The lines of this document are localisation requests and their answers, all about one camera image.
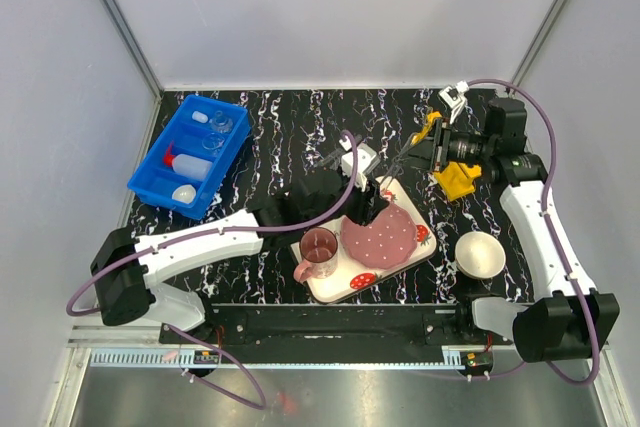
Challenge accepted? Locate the pink ghost pattern mug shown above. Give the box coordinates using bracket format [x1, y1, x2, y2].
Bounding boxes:
[293, 227, 339, 283]

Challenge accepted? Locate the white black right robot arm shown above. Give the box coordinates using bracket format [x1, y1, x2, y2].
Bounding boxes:
[400, 98, 620, 363]

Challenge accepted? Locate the strawberry pattern white tray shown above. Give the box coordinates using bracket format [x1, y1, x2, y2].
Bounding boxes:
[304, 179, 437, 304]

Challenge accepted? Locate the yellow test tube rack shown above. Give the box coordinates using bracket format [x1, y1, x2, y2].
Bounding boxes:
[409, 111, 482, 202]

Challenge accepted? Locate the pink polka dot plate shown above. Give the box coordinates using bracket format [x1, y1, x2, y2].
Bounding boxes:
[340, 203, 417, 270]

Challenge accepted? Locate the wash bottle with red cap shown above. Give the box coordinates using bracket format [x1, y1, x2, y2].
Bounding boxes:
[162, 142, 213, 182]

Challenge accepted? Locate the blue plastic compartment bin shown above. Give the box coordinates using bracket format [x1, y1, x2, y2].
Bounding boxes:
[128, 94, 251, 220]

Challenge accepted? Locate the small clear glass beaker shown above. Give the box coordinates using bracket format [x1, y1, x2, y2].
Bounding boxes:
[202, 132, 226, 155]

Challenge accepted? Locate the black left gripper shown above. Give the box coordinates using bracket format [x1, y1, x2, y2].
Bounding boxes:
[303, 167, 389, 232]

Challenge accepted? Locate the glass alcohol lamp white cap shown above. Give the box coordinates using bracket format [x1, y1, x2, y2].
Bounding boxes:
[210, 110, 234, 134]

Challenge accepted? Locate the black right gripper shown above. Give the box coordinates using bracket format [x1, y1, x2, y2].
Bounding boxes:
[393, 117, 495, 173]

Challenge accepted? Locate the cream ceramic bowl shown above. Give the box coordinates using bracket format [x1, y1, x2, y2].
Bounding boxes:
[454, 231, 506, 280]

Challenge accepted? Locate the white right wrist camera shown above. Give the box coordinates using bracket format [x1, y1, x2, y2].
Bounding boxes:
[438, 81, 469, 124]

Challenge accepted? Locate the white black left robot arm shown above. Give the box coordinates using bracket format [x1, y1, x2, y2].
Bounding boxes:
[90, 168, 389, 343]

